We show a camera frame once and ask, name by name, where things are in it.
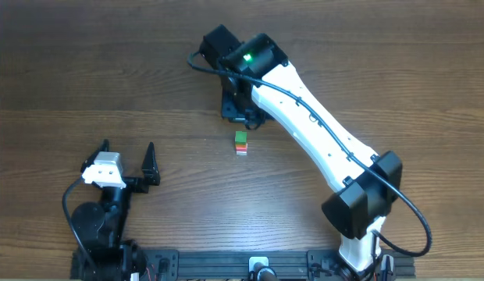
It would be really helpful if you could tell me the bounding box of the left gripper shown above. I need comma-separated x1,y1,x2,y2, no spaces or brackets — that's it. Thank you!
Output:
80,138,162,194

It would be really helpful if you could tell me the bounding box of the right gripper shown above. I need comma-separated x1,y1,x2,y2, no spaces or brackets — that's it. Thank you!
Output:
221,90,274,130

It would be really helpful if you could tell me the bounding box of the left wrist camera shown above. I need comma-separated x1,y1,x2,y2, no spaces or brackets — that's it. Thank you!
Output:
80,151,127,190

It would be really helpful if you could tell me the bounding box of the black cable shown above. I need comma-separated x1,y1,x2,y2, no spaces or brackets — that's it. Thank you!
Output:
61,176,101,280
187,50,433,258

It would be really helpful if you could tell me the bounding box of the mounting rail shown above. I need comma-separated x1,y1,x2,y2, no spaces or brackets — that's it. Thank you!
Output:
69,248,417,281

